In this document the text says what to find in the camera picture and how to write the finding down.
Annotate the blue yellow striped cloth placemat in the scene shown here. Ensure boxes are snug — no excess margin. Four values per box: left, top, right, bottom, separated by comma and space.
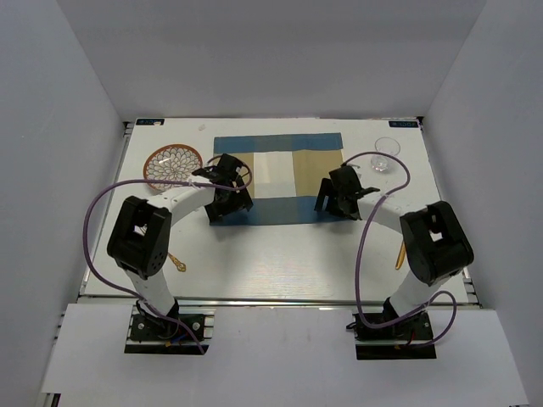
213, 132, 344, 226

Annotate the gold fork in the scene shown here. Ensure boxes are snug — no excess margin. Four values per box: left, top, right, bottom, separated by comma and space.
168, 254, 187, 272

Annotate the floral patterned ceramic plate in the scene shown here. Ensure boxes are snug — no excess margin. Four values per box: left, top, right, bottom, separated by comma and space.
143, 144, 203, 192

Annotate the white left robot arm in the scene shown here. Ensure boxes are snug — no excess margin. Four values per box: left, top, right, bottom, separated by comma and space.
107, 153, 253, 338

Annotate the blue label sticker right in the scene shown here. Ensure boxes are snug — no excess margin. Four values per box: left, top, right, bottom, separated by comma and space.
389, 120, 419, 128

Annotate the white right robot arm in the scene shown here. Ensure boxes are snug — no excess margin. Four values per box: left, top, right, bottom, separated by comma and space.
314, 165, 474, 338

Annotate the blue label sticker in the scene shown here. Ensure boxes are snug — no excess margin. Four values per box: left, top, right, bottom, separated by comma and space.
135, 118, 165, 126
389, 120, 419, 128

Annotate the gold knife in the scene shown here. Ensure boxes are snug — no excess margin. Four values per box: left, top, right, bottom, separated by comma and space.
395, 242, 406, 270

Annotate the blue label sticker left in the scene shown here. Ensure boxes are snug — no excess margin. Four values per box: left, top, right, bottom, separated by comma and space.
135, 118, 165, 126

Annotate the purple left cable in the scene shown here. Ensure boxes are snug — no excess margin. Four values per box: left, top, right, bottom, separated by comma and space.
81, 154, 255, 355

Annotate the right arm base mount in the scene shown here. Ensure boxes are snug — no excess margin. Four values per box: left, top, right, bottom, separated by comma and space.
346, 312, 437, 360

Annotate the clear drinking glass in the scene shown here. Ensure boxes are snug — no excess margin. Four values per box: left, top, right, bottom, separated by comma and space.
371, 137, 401, 173

